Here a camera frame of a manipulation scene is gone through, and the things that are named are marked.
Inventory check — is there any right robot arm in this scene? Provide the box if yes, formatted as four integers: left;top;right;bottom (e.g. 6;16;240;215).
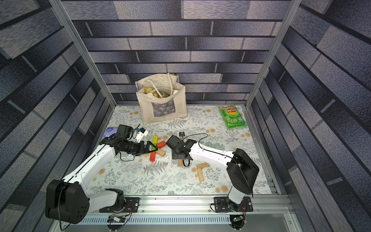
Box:
166;135;260;213

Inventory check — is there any green chips bag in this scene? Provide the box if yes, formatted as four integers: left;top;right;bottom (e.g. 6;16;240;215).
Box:
218;105;247;129

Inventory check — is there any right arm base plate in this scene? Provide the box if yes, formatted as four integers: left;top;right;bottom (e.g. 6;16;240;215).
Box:
213;197;253;213

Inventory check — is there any purple tissue pack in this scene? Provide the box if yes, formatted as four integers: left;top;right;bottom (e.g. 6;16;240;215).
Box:
102;127;118;139

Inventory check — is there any wooden block top horizontal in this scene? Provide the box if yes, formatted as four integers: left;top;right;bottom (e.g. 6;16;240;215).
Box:
197;162;210;169

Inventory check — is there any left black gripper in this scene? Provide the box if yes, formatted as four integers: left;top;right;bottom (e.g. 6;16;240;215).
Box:
125;140;159;154

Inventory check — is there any red block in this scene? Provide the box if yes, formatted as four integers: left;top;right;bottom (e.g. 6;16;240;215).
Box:
150;152;156;162
157;141;166;149

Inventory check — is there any left circuit board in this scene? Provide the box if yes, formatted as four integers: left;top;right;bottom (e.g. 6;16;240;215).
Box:
107;215;126;224

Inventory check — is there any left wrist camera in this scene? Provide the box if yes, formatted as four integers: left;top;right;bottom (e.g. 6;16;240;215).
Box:
135;128;148;143

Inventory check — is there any beige canvas tote bag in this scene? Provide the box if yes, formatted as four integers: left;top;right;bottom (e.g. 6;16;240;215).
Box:
135;73;187;125

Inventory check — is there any right circuit board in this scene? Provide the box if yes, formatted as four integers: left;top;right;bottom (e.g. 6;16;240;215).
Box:
230;215;245;227

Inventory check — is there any circuit board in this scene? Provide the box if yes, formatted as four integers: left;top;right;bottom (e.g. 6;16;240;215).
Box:
230;215;245;227
107;215;126;224

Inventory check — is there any aluminium front rail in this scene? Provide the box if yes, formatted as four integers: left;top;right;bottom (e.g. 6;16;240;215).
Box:
59;195;292;215

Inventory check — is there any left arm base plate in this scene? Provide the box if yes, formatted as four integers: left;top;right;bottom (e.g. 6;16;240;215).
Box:
99;197;140;214

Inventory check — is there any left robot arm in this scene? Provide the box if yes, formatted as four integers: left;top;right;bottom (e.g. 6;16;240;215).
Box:
45;125;158;224

